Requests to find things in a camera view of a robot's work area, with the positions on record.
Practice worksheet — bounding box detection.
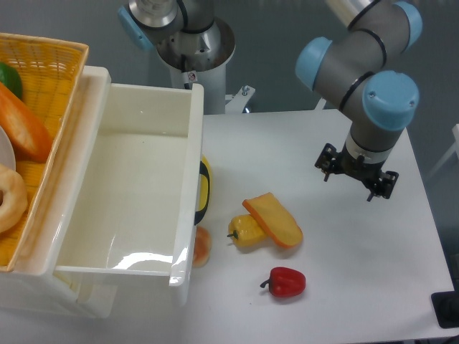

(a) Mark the orange baguette loaf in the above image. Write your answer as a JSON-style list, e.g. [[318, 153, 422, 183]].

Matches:
[[1, 84, 53, 163]]

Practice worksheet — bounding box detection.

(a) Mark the round bread bun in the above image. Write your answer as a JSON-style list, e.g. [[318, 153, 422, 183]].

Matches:
[[192, 226, 212, 268]]

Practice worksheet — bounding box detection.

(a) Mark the red bell pepper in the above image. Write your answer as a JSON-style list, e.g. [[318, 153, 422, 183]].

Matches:
[[260, 267, 306, 298]]

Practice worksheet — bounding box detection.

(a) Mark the yellow woven basket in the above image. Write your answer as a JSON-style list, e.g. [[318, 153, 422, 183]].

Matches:
[[1, 33, 89, 272]]

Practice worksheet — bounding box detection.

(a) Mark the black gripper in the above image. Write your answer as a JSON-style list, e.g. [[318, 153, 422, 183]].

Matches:
[[315, 143, 399, 202]]

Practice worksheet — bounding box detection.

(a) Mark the beige bagel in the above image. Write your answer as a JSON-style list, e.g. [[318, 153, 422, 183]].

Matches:
[[1, 164, 28, 233]]

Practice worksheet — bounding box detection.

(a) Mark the black device at edge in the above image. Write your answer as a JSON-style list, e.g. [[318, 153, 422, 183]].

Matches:
[[431, 291, 458, 329]]

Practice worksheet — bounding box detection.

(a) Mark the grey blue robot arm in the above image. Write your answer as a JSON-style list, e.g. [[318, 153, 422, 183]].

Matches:
[[295, 1, 423, 199]]

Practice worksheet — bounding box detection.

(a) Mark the toast bread slice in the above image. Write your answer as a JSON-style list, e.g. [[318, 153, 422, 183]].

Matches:
[[242, 192, 303, 249]]

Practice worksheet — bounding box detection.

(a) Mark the white plastic bin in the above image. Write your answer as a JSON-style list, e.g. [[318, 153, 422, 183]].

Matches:
[[1, 66, 204, 317]]

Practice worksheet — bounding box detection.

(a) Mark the yellow bell pepper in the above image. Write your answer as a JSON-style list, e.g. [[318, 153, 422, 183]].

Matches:
[[227, 214, 268, 247]]

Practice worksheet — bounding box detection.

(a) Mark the white metal bracket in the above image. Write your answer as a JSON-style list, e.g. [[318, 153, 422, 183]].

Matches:
[[225, 85, 256, 115]]

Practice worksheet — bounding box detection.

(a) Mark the green vegetable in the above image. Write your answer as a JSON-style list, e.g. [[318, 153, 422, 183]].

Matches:
[[0, 62, 23, 100]]

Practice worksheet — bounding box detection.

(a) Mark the white plate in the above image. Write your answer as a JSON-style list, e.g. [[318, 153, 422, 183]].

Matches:
[[0, 128, 16, 171]]

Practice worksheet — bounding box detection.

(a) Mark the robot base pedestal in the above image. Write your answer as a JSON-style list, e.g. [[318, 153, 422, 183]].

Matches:
[[118, 0, 235, 115]]

